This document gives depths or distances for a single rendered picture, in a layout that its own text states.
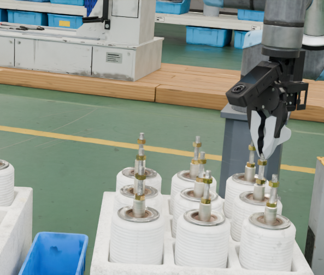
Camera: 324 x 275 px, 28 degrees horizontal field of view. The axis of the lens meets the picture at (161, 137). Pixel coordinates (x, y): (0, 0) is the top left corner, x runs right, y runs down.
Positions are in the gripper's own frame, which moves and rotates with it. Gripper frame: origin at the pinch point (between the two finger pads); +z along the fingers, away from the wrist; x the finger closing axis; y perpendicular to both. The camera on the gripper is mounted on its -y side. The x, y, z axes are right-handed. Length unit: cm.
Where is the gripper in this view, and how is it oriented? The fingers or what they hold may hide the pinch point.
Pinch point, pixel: (261, 151)
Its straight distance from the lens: 127.6
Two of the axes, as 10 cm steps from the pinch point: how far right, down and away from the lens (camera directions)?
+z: -0.7, 9.6, 2.5
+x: -6.0, -2.4, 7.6
